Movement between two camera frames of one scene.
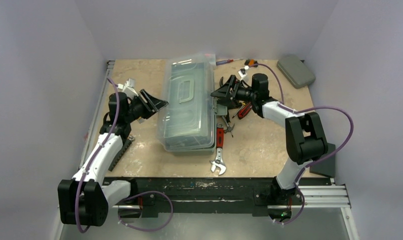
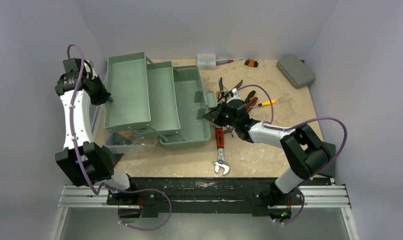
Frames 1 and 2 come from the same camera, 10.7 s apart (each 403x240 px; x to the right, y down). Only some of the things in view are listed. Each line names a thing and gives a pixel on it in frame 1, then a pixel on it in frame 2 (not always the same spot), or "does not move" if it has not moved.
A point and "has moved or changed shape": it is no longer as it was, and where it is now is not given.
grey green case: [296, 71] does not move
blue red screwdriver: [223, 62] does not move
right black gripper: [232, 89] -> [216, 115]
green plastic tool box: [190, 115] has moved or changed shape
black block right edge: [326, 167] does not move
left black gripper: [153, 105] -> [105, 96]
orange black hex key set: [249, 62] does not move
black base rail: [261, 195] does not move
